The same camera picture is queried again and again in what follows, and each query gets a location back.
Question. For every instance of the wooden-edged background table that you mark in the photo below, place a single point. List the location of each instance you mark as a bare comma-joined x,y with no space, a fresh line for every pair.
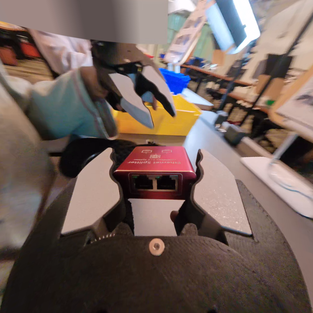
220,76

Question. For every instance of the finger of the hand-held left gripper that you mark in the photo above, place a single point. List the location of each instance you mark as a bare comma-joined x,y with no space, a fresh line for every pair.
159,83
132,107

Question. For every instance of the black quilted wrist rest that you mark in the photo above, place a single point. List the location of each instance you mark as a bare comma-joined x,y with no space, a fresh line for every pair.
80,156

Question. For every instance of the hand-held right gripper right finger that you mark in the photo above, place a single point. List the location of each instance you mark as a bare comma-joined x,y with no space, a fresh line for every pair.
220,195

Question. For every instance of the yellow plastic bin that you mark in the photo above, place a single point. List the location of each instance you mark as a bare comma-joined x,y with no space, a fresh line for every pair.
176,122

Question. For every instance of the cardboard box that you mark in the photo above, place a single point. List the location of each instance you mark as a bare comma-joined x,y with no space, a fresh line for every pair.
269,85

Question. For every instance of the black tripod stand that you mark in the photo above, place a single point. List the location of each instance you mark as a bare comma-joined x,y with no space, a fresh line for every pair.
233,80

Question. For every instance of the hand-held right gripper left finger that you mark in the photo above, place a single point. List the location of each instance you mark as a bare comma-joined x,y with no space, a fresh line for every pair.
93,195

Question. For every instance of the person's left hand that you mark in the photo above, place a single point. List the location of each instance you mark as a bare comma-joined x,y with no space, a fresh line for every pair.
91,80

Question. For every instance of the blue plastic bin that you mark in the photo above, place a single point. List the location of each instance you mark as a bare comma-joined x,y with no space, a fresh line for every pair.
174,80

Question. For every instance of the printed instruction sheet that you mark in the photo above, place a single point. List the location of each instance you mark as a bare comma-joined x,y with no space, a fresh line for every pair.
300,110

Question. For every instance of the studio light panel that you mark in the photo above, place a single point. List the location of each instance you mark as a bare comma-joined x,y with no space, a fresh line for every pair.
244,24

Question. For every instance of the red ethernet splitter box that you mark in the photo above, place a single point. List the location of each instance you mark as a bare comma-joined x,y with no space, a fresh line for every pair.
154,161

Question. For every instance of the green cloth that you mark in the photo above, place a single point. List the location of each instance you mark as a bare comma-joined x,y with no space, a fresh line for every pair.
270,102

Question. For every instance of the black power adapter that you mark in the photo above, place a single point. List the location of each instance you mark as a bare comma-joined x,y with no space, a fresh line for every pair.
234,135

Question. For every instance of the person's right hand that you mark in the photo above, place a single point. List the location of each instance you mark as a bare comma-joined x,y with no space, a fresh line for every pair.
174,216

